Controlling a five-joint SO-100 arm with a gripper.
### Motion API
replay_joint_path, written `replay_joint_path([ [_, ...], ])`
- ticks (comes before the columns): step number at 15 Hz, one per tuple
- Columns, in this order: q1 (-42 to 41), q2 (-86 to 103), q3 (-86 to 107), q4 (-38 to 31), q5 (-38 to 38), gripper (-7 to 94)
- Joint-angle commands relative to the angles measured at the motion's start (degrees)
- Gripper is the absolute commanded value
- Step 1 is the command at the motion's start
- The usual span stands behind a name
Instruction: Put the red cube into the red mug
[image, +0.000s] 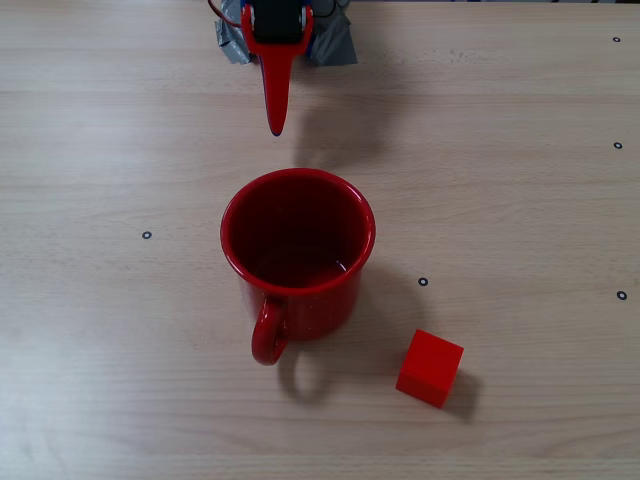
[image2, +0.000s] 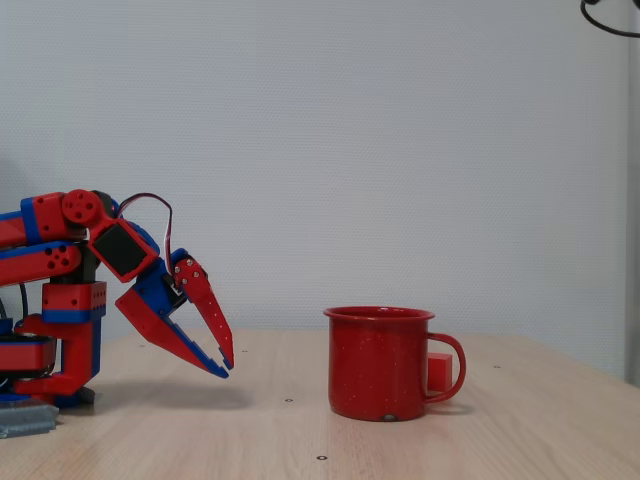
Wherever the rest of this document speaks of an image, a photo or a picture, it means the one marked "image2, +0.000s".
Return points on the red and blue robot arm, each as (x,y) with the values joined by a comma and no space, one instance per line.
(70,300)

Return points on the red enamel mug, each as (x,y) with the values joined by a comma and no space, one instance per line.
(375,360)

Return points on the grey tape base clamp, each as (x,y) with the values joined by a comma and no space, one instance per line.
(25,417)

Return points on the blue and red gripper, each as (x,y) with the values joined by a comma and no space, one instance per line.
(150,299)

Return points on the red cube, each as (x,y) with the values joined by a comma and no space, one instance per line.
(439,372)

